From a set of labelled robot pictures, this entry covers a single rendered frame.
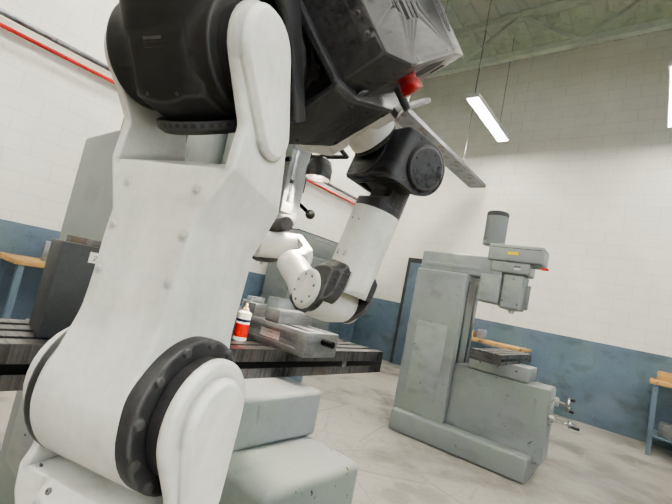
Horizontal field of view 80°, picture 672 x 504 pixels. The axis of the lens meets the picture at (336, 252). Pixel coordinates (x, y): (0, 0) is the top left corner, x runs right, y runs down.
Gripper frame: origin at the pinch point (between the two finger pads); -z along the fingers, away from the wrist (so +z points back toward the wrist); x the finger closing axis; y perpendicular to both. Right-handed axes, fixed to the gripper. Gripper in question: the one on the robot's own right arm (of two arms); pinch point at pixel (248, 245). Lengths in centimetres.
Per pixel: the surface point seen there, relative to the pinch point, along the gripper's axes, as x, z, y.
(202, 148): 16.7, -11.7, -26.6
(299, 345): -15.7, 14.2, 24.9
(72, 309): 38.7, 20.4, 21.9
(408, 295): -513, -491, -18
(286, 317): -15.1, 3.8, 18.7
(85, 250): 39.1, 20.6, 10.2
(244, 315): -3.1, 0.9, 20.2
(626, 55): -619, -195, -464
